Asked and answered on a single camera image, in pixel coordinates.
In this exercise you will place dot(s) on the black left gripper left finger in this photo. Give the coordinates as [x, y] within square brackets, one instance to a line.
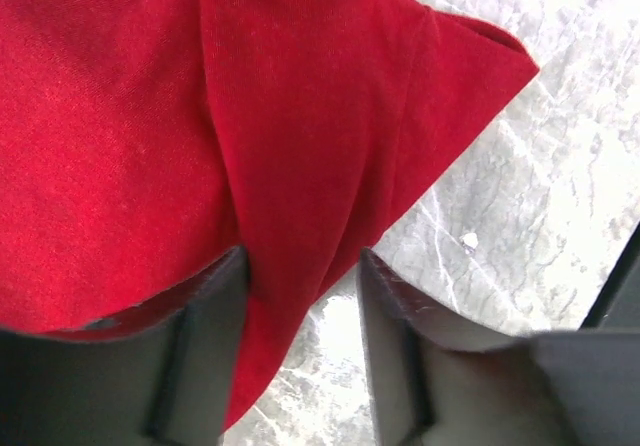
[157, 373]

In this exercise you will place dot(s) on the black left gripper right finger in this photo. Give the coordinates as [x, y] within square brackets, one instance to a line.
[439, 378]

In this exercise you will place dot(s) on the dark red t shirt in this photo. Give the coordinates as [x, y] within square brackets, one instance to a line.
[142, 138]

